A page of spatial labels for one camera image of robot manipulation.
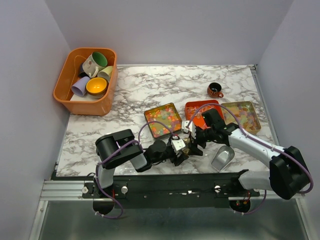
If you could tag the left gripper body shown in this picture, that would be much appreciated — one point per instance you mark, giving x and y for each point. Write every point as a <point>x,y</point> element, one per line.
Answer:
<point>172,142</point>

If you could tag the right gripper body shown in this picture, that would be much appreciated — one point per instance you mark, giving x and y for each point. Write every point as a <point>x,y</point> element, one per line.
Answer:
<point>194,131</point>

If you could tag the gold jar lid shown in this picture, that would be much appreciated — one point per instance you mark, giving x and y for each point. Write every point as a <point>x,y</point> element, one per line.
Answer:
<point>186,149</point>

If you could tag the orange lollipop tin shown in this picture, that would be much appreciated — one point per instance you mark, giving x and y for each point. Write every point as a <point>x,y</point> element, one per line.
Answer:
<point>192,106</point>

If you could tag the dark tin of gummies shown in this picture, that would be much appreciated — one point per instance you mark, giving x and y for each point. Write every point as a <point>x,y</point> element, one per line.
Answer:
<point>166,114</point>

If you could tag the silver metal scoop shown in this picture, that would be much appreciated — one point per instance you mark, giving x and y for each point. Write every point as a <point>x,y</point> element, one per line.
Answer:
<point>223,157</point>

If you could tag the gold popsicle candy tin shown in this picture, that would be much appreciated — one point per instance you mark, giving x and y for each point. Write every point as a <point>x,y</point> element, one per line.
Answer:
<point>246,115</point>

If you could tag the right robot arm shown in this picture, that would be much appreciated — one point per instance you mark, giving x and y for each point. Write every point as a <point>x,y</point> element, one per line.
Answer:
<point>287,172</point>

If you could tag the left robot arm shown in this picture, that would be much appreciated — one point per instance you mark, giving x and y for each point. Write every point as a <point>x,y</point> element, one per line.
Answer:
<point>120,147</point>

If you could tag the orange black mug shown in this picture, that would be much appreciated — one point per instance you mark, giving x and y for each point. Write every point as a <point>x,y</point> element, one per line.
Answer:
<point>214,90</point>

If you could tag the cream yellow cup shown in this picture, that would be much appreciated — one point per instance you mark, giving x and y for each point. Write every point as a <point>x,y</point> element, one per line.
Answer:
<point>105,73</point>

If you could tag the yellow-inside bowl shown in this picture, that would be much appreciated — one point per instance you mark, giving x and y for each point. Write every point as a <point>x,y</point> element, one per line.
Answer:
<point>97,87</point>

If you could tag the floral green-inside mug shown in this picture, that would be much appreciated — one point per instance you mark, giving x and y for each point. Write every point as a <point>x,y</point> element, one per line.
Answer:
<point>94,63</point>

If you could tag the lavender cup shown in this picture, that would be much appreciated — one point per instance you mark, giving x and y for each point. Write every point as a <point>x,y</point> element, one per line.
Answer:
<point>79,88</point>

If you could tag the dark navy cup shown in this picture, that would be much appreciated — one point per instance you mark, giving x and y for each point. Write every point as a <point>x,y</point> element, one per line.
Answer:
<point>81,72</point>

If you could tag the orange plastic bin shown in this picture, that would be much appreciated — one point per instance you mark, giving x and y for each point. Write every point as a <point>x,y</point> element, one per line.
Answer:
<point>86,105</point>

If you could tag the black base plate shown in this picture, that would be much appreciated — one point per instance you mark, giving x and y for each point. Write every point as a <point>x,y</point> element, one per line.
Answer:
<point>179,191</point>

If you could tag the aluminium frame rail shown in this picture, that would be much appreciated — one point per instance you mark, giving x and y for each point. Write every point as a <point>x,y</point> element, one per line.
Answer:
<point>62,190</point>

